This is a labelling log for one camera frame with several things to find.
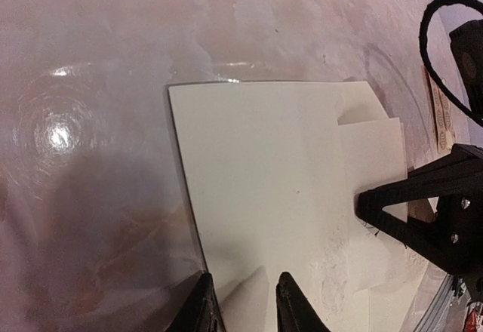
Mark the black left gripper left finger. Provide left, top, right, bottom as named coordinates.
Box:
left=184, top=272, right=223, bottom=332

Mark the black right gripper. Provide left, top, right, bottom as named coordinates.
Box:
left=356, top=144, right=482, bottom=275

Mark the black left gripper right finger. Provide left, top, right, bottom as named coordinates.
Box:
left=275, top=272, right=330, bottom=332

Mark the cream paper envelope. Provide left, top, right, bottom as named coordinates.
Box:
left=169, top=82, right=428, bottom=331

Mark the brown sticker sheet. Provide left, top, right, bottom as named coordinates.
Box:
left=423, top=68, right=456, bottom=154

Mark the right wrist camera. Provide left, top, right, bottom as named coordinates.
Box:
left=449, top=20, right=482, bottom=127

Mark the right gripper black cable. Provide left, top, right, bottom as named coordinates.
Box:
left=418, top=0, right=483, bottom=128

